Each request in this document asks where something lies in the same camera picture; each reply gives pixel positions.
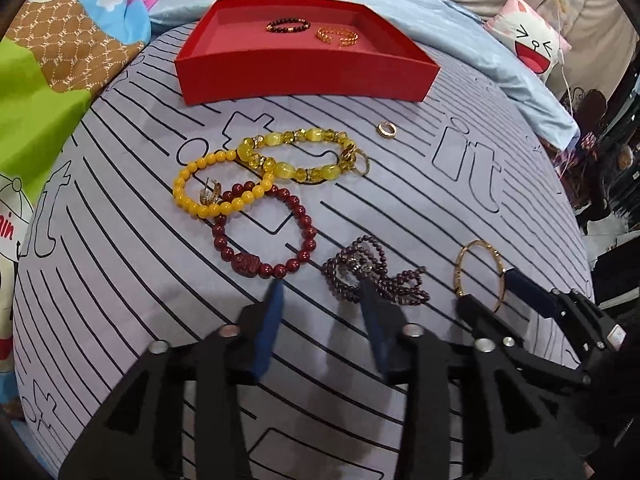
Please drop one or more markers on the gold hoop earring with post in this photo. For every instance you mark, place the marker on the gold hoop earring with post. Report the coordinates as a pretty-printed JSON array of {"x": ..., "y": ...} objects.
[{"x": 207, "y": 197}]

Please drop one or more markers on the colourful cartoon quilt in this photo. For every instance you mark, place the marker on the colourful cartoon quilt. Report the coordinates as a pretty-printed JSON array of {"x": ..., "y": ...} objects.
[{"x": 60, "y": 50}]

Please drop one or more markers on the white rabbit face cushion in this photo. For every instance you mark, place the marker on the white rabbit face cushion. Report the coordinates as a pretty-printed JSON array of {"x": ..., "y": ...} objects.
[{"x": 530, "y": 40}]

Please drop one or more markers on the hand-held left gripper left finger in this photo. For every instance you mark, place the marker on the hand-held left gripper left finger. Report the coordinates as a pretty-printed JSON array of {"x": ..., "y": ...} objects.
[{"x": 267, "y": 325}]

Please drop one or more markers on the dark wooden chair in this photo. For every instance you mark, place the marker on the dark wooden chair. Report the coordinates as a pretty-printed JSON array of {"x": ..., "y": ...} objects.
[{"x": 592, "y": 105}]

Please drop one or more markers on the gold bangle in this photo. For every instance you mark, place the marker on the gold bangle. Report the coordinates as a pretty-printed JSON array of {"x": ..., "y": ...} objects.
[{"x": 457, "y": 270}]

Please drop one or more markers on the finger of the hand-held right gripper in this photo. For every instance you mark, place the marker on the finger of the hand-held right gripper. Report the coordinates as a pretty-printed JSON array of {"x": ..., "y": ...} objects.
[
  {"x": 500, "y": 330},
  {"x": 530, "y": 292}
]

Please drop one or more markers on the red cardboard tray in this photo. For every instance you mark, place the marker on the red cardboard tray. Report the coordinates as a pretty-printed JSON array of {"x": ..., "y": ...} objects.
[{"x": 300, "y": 80}]

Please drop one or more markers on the light blue pillow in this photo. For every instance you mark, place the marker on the light blue pillow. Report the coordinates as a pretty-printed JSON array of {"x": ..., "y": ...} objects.
[{"x": 500, "y": 70}]

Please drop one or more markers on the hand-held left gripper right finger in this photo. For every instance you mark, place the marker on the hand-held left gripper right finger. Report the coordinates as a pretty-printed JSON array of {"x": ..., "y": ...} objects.
[{"x": 377, "y": 330}]

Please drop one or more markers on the wide gold hoop earring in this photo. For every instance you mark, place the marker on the wide gold hoop earring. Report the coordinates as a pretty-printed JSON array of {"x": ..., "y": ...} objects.
[{"x": 380, "y": 131}]

